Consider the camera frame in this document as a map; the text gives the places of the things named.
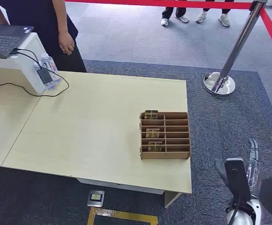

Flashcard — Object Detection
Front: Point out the short black laptop cable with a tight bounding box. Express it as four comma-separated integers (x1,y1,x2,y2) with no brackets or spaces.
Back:
10,51,42,69
14,48,42,68

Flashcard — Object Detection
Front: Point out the long black desk cable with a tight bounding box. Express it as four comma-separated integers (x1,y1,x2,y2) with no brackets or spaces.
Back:
0,68,70,98

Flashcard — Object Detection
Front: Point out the dark grey laptop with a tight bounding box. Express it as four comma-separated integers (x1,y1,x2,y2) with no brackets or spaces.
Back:
0,23,34,60

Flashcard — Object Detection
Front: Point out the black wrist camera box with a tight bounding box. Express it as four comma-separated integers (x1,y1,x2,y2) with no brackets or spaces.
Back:
224,157,252,203

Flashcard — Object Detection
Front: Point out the white desk crossbeam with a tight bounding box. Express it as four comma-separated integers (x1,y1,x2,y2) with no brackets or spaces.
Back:
76,177,165,195

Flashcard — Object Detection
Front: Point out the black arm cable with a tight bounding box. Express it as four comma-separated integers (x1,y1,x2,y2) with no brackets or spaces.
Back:
228,193,241,225

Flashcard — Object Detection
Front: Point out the person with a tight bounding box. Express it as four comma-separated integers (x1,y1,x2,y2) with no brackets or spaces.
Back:
195,0,236,28
0,0,87,73
160,0,190,27

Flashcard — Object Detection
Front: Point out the yellow floor tape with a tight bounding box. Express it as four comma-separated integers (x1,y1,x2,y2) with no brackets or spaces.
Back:
87,207,159,225

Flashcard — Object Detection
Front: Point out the gold patterned card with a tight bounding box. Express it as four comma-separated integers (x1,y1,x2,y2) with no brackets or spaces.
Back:
147,141,162,152
146,128,161,139
144,110,159,120

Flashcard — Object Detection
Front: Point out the clear bottle with red label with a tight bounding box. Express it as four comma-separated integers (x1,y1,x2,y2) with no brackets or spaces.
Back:
41,52,62,85

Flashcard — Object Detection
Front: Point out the black adapter box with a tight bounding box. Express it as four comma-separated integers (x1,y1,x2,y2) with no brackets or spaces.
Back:
36,67,54,85

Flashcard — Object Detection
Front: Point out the metal floor socket box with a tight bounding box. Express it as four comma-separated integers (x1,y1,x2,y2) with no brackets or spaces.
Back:
86,190,105,208

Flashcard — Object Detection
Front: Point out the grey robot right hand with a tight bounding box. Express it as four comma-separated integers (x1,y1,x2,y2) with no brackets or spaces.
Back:
215,138,264,199

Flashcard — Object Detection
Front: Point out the clear plastic water bottle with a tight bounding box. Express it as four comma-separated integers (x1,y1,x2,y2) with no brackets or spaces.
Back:
34,60,56,91

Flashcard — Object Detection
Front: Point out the person's left hand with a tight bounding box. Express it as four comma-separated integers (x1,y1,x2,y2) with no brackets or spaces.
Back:
57,30,76,56

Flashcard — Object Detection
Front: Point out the brown slotted card tray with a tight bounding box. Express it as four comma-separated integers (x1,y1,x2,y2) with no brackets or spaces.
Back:
139,111,192,160

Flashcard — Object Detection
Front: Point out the white laptop riser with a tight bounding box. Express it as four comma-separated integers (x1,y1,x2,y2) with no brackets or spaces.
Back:
0,32,48,96

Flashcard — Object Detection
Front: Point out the chrome stanchion post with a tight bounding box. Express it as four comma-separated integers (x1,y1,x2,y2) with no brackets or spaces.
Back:
203,0,268,97

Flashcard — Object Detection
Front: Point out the desk leg panel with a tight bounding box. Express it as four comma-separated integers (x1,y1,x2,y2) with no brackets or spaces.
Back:
164,191,182,209

